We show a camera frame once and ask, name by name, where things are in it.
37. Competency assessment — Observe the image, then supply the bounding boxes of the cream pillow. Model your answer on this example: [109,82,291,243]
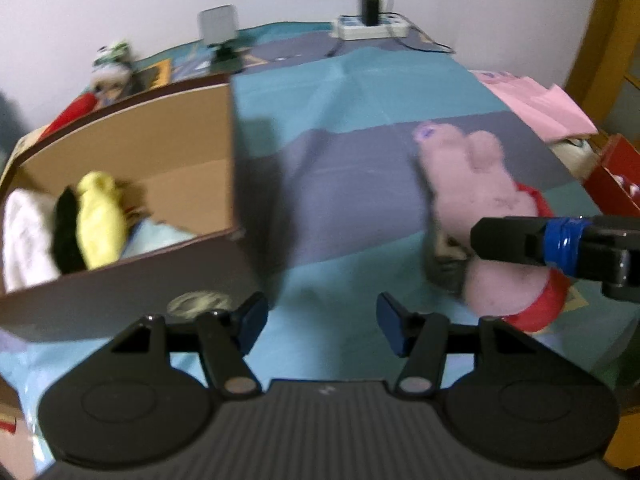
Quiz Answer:
[549,135,602,182]

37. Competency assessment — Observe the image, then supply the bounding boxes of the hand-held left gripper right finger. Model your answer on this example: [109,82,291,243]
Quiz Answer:
[376,292,538,401]

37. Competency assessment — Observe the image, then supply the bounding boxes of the light blue cloth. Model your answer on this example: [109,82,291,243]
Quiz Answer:
[120,217,197,262]

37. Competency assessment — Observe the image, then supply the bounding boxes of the black charger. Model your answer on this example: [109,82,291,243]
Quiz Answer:
[357,0,382,27]

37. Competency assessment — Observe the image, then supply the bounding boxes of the small doll with green hat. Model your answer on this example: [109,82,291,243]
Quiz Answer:
[90,40,135,107]

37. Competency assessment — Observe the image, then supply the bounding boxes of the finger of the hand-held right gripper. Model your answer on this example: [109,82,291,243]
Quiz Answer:
[470,214,640,304]

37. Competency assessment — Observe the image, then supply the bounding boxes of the brown cardboard box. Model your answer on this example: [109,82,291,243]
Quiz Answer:
[0,74,283,343]

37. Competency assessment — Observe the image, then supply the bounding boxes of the white plush toy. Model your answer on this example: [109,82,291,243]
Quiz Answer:
[1,187,62,295]

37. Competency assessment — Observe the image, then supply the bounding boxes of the yellow plush toy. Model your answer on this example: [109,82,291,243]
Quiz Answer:
[75,170,130,269]

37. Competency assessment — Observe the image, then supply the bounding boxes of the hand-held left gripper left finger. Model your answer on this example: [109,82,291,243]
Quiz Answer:
[107,291,269,401]

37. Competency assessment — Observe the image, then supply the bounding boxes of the black sock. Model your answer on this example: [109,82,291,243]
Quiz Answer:
[51,185,90,277]

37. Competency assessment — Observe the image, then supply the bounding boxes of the yellow wooden frame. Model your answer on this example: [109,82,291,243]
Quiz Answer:
[564,0,640,128]

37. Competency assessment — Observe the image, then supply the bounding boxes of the small light on stand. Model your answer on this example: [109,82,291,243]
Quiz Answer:
[196,4,243,72]

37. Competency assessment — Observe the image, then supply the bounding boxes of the red plush toy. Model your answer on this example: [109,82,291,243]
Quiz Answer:
[39,92,97,137]

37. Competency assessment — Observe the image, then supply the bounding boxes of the pink pig plush toy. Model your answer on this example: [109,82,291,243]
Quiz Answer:
[411,120,572,335]

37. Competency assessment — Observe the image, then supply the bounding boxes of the pink cloth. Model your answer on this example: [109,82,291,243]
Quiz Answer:
[474,69,599,144]

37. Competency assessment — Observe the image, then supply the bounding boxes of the white power strip with charger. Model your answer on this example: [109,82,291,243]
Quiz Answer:
[326,0,457,59]

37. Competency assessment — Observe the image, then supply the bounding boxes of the orange book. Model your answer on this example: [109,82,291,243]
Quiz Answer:
[131,58,174,96]

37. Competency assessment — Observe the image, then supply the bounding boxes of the blue patchwork bedsheet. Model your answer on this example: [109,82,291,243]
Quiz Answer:
[0,20,631,441]

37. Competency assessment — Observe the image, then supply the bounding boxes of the red box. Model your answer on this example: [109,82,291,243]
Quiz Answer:
[582,132,640,222]

